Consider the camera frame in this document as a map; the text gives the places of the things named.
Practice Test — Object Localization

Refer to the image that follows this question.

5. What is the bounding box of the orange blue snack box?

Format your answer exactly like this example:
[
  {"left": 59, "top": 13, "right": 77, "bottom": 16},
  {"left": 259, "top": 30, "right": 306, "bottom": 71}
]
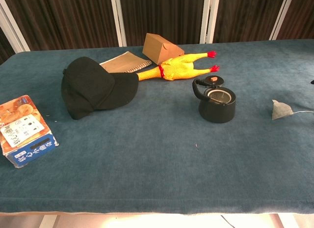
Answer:
[{"left": 0, "top": 95, "right": 59, "bottom": 169}]

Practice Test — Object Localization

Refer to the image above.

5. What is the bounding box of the white screen frame post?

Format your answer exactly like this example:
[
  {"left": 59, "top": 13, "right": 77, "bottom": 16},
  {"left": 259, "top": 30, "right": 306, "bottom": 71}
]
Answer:
[
  {"left": 0, "top": 0, "right": 30, "bottom": 53},
  {"left": 200, "top": 0, "right": 221, "bottom": 44},
  {"left": 269, "top": 0, "right": 295, "bottom": 41},
  {"left": 109, "top": 0, "right": 127, "bottom": 47}
]

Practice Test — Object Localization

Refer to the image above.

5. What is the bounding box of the blue table cloth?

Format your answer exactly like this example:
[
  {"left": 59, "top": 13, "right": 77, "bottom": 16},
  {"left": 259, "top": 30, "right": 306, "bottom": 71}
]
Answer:
[{"left": 0, "top": 39, "right": 314, "bottom": 215}]

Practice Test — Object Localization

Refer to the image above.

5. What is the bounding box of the yellow rubber chicken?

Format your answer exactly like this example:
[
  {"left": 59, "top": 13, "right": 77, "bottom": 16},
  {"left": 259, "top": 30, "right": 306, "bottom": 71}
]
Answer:
[{"left": 135, "top": 51, "right": 220, "bottom": 81}]

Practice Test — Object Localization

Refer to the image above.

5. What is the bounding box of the grey pyramid tea bag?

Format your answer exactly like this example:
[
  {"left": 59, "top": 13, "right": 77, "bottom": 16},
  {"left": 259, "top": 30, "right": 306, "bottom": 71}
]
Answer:
[{"left": 271, "top": 99, "right": 314, "bottom": 121}]

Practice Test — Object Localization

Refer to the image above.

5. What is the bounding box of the black teapot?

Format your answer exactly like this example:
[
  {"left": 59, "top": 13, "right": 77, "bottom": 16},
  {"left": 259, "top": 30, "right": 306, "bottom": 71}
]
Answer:
[{"left": 192, "top": 78, "right": 237, "bottom": 124}]

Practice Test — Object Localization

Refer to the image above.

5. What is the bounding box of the small black round lid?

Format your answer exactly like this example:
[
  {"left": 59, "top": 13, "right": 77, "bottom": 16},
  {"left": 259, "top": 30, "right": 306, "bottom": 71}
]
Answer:
[{"left": 205, "top": 75, "right": 225, "bottom": 87}]

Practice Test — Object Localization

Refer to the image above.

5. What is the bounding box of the brown cardboard box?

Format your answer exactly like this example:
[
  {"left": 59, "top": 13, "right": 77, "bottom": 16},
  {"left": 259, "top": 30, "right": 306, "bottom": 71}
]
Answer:
[{"left": 142, "top": 33, "right": 185, "bottom": 65}]

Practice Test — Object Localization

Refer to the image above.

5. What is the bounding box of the black baseball cap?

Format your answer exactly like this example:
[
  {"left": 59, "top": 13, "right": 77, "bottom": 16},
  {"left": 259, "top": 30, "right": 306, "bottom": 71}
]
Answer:
[{"left": 61, "top": 56, "right": 139, "bottom": 120}]

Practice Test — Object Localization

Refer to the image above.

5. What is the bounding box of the brown spiral notebook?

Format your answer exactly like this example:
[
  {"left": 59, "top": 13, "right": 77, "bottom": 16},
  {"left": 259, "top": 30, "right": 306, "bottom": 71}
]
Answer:
[{"left": 99, "top": 51, "right": 153, "bottom": 74}]

